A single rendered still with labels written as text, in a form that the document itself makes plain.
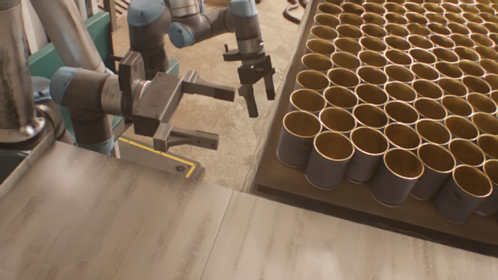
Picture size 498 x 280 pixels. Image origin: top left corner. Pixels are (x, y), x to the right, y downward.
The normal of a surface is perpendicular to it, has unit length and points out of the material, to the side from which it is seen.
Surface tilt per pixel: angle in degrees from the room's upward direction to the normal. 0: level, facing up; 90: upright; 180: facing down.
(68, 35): 85
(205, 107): 0
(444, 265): 0
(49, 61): 90
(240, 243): 0
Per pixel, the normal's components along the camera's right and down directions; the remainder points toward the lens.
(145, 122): -0.18, 0.68
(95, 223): 0.11, -0.73
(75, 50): 0.51, 0.56
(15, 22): 0.92, 0.37
